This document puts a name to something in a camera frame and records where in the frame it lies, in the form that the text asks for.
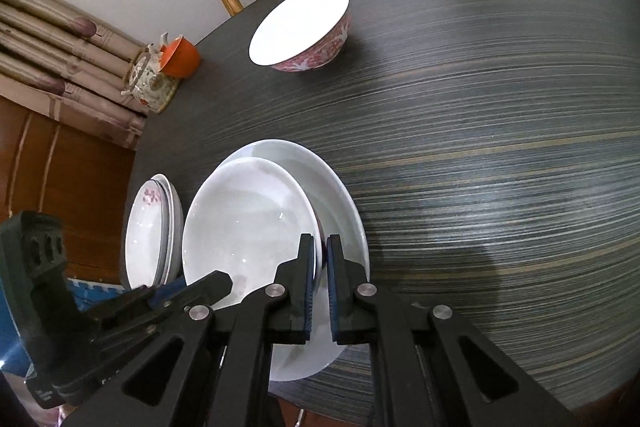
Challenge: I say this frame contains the blue foam floor mat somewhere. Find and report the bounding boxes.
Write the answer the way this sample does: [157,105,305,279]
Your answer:
[64,276,132,308]

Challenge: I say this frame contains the large white flowered bowl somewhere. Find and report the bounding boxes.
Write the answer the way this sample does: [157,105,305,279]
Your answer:
[220,139,371,384]

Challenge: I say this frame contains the small white pink-flower plate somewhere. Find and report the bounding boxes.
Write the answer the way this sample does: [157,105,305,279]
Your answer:
[123,178,171,289]

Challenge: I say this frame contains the floral ceramic teapot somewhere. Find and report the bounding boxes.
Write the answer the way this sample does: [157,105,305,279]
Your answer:
[120,33,179,115]

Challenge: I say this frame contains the orange lidded cup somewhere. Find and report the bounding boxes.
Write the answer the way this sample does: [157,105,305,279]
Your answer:
[159,35,202,79]

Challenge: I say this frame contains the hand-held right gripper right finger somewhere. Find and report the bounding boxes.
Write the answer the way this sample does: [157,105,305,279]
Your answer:
[325,234,583,427]

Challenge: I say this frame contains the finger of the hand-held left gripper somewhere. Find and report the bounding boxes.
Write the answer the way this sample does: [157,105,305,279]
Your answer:
[90,270,234,333]
[50,287,201,403]

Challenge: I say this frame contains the brown wooden door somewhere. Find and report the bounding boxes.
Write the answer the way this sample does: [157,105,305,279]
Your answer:
[0,94,137,288]

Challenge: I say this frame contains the pink patterned bowl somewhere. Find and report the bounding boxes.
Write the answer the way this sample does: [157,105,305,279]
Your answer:
[248,0,352,73]

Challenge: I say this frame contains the beige patterned curtain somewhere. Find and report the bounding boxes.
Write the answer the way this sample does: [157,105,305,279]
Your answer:
[0,0,151,152]

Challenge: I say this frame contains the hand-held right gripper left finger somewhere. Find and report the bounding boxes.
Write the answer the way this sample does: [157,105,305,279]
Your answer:
[60,233,322,427]

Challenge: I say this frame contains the small white grey-flower bowl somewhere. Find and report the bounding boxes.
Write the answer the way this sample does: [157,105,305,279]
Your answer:
[182,157,327,312]

